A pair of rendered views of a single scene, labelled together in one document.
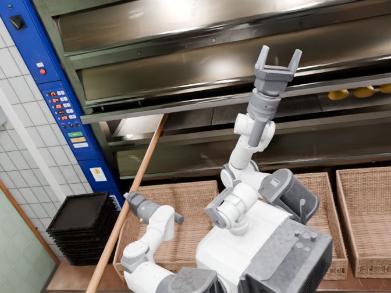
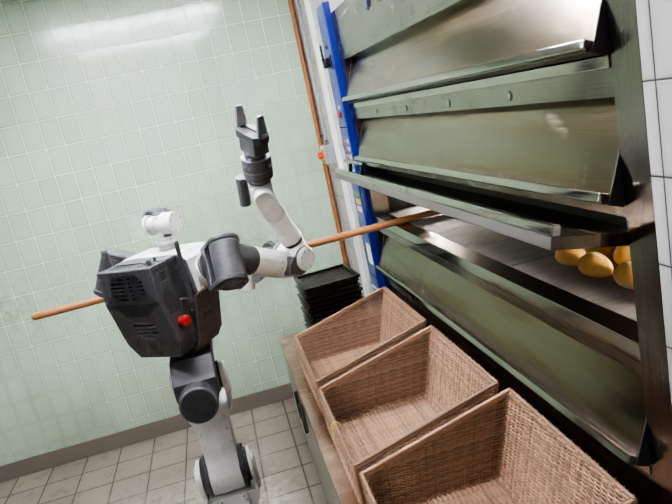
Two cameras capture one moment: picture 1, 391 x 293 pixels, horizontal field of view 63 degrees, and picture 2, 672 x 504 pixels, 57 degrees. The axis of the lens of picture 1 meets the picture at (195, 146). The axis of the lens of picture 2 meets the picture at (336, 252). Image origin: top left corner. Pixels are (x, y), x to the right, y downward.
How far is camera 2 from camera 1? 2.01 m
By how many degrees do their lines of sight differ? 62
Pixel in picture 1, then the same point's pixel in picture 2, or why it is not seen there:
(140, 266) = not seen: hidden behind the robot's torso
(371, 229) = not seen: outside the picture
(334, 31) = (481, 122)
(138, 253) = not seen: hidden behind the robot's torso
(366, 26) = (503, 123)
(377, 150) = (542, 380)
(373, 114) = (531, 297)
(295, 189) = (213, 248)
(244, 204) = (158, 222)
